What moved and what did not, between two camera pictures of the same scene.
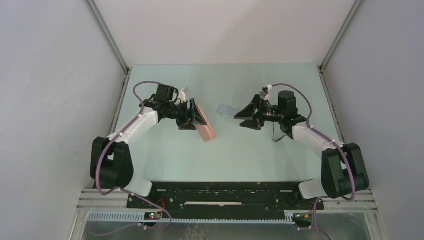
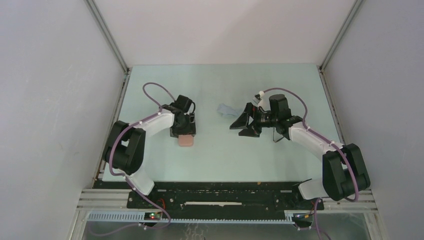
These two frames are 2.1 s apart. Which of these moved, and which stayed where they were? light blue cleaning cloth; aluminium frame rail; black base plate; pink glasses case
Moved: pink glasses case
Stayed: aluminium frame rail; light blue cleaning cloth; black base plate
